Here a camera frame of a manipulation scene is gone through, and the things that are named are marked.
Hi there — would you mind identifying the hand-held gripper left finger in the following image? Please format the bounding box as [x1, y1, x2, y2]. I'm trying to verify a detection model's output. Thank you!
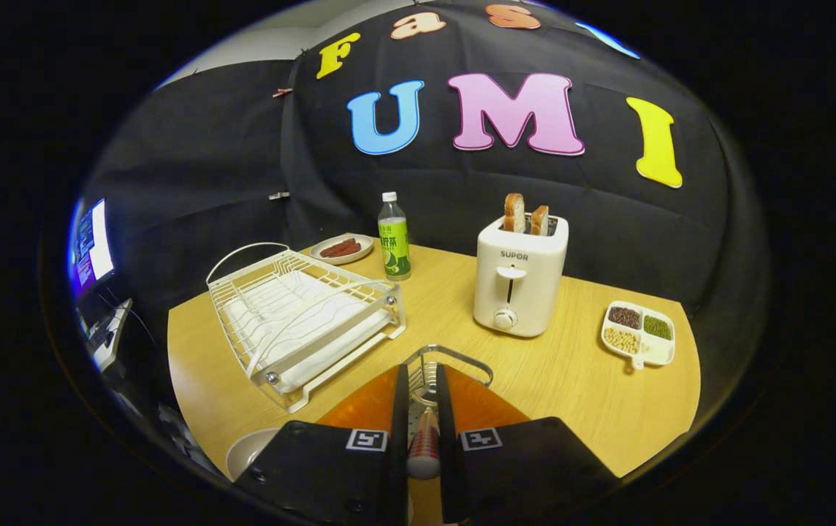
[234, 363, 410, 525]

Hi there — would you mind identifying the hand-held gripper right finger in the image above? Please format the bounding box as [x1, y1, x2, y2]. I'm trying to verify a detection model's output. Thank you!
[436, 363, 620, 523]

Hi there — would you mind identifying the spoon with red checked handle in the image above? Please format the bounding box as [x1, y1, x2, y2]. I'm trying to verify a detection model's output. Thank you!
[407, 380, 441, 481]

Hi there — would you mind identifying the silver wire basket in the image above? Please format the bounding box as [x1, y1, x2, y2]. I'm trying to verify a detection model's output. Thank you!
[402, 345, 495, 446]

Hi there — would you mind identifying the white wire dish rack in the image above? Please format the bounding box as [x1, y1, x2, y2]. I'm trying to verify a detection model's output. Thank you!
[206, 242, 407, 414]

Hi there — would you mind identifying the grey round plate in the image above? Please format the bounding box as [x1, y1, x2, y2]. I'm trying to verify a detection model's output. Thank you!
[225, 428, 281, 481]

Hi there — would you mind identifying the small white oval dish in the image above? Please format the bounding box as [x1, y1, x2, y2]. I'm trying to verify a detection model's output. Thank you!
[309, 233, 374, 265]

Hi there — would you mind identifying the white divided dish with beans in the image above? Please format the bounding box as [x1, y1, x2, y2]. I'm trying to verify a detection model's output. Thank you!
[600, 300, 677, 371]

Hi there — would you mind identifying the green label drink bottle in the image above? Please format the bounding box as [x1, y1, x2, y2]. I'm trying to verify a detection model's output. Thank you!
[378, 191, 412, 281]

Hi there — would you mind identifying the white toaster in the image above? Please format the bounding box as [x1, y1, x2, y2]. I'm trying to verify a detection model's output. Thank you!
[473, 214, 570, 338]

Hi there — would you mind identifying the keyboard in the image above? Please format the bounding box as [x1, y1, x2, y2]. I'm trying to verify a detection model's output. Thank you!
[78, 298, 134, 373]

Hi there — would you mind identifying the computer monitor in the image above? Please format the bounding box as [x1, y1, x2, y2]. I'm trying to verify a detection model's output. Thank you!
[67, 197, 115, 300]

